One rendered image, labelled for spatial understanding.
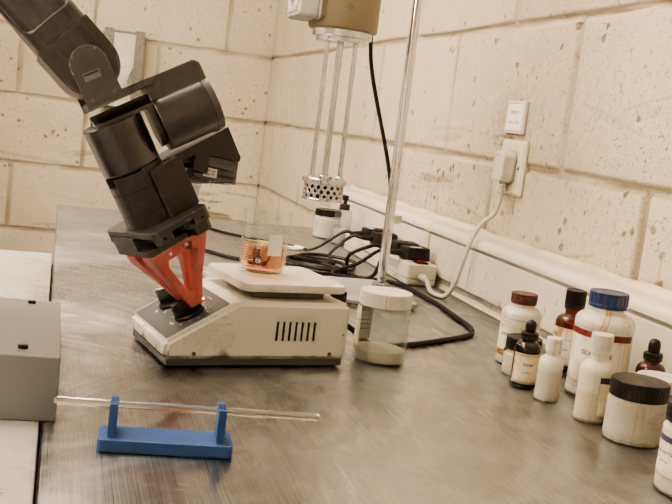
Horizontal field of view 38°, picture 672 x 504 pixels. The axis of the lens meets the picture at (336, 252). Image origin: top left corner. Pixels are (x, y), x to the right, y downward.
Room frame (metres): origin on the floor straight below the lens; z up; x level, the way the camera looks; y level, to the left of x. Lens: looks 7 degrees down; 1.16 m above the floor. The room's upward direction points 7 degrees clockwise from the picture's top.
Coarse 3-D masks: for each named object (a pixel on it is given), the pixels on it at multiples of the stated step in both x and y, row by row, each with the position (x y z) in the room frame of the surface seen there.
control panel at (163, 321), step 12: (204, 288) 1.04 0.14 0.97; (204, 300) 1.01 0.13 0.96; (216, 300) 0.99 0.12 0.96; (144, 312) 1.04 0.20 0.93; (156, 312) 1.02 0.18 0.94; (168, 312) 1.01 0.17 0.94; (204, 312) 0.97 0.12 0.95; (156, 324) 0.99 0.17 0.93; (168, 324) 0.98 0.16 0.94; (180, 324) 0.97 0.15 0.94; (192, 324) 0.96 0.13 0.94; (168, 336) 0.95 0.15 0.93
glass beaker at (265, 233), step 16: (256, 208) 1.03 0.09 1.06; (272, 208) 1.03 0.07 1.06; (256, 224) 1.03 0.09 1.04; (272, 224) 1.03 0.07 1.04; (288, 224) 1.04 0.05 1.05; (256, 240) 1.03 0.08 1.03; (272, 240) 1.03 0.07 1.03; (240, 256) 1.04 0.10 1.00; (256, 256) 1.03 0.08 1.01; (272, 256) 1.03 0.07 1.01; (240, 272) 1.04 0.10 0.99; (256, 272) 1.03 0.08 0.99; (272, 272) 1.03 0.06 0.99
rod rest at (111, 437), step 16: (112, 416) 0.70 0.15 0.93; (224, 416) 0.71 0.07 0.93; (112, 432) 0.70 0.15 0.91; (128, 432) 0.71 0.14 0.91; (144, 432) 0.72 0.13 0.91; (160, 432) 0.72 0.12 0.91; (176, 432) 0.73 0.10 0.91; (192, 432) 0.73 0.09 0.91; (208, 432) 0.74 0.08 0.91; (224, 432) 0.71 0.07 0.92; (96, 448) 0.69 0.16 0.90; (112, 448) 0.69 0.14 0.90; (128, 448) 0.70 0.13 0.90; (144, 448) 0.70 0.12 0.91; (160, 448) 0.70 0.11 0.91; (176, 448) 0.70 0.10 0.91; (192, 448) 0.70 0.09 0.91; (208, 448) 0.71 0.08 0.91; (224, 448) 0.71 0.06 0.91
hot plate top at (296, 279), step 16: (224, 272) 1.03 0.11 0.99; (288, 272) 1.08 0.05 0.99; (304, 272) 1.09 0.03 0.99; (240, 288) 0.99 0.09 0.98; (256, 288) 0.98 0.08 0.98; (272, 288) 0.99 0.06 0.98; (288, 288) 1.00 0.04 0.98; (304, 288) 1.01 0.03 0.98; (320, 288) 1.02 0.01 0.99; (336, 288) 1.02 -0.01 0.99
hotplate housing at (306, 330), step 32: (224, 288) 1.03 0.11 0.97; (224, 320) 0.96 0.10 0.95; (256, 320) 0.98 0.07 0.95; (288, 320) 1.00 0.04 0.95; (320, 320) 1.01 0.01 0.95; (160, 352) 0.95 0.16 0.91; (192, 352) 0.95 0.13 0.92; (224, 352) 0.97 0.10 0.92; (256, 352) 0.98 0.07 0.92; (288, 352) 1.00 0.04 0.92; (320, 352) 1.01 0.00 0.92
